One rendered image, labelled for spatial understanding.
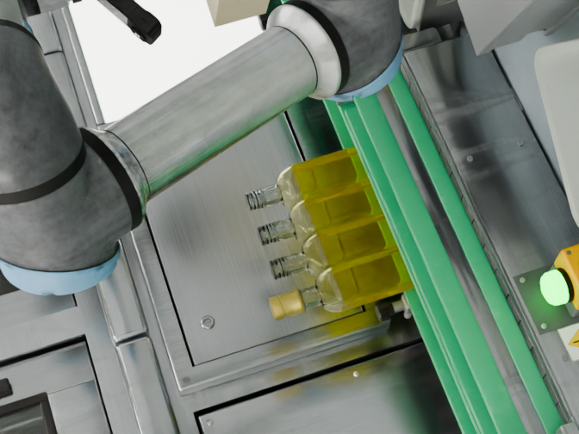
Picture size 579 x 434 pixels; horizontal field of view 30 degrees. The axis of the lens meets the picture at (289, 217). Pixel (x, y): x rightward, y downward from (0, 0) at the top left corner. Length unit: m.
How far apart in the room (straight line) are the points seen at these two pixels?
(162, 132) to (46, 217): 0.16
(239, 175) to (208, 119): 0.68
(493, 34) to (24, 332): 0.86
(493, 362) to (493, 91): 0.39
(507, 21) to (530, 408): 0.48
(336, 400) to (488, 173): 0.43
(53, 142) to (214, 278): 0.77
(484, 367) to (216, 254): 0.52
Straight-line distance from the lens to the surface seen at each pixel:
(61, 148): 0.98
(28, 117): 0.97
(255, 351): 1.65
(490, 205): 1.47
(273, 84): 1.14
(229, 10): 1.48
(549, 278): 1.38
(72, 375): 1.72
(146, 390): 1.65
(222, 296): 1.69
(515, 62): 1.54
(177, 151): 1.08
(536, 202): 1.48
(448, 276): 1.43
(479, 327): 1.41
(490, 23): 1.31
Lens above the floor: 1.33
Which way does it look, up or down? 9 degrees down
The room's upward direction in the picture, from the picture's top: 107 degrees counter-clockwise
